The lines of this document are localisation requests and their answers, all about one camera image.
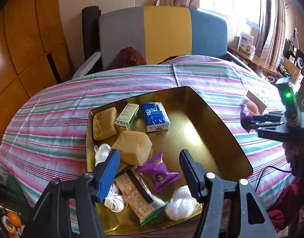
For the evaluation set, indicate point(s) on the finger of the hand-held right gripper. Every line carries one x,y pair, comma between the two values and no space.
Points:
268,119
271,132

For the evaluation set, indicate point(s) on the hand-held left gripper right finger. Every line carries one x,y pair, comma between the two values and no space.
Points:
191,176

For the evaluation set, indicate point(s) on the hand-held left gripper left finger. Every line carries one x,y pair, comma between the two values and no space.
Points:
108,176

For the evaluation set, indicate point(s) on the purple snack packet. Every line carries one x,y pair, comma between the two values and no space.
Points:
158,173
246,116

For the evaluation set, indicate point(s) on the white plastic bag ball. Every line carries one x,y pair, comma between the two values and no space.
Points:
180,203
102,153

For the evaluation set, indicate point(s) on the green-edged cracker packet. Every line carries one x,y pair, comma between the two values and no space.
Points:
139,198

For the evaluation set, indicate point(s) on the rounded sponge cake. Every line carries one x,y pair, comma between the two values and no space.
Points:
133,146

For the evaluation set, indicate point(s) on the gold metal tin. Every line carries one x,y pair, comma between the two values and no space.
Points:
191,133

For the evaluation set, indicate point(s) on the green and white small box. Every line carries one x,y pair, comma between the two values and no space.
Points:
127,116

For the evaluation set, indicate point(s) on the blue tissue pack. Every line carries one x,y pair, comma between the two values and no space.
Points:
155,116

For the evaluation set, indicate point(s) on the person's right hand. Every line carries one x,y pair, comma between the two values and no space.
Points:
291,151

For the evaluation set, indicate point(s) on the peach egg-shaped sponge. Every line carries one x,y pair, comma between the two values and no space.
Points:
253,107

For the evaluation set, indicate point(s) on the cracked-top sponge cake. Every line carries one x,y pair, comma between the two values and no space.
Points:
104,124

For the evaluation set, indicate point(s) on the wooden side table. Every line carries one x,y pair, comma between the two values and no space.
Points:
251,59

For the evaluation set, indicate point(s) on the cardboard box with devices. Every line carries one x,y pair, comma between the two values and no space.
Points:
294,62

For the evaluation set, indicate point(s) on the dark red garment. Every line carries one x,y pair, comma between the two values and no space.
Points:
291,203

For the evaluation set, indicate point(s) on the green plastic bag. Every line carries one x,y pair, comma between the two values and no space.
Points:
11,188

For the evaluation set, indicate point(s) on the orange fruit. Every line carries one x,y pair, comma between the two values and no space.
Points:
13,219

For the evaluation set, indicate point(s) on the red-brown cloth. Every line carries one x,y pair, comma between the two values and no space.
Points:
129,57

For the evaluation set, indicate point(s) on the grey yellow blue chair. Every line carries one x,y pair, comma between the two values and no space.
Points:
166,34

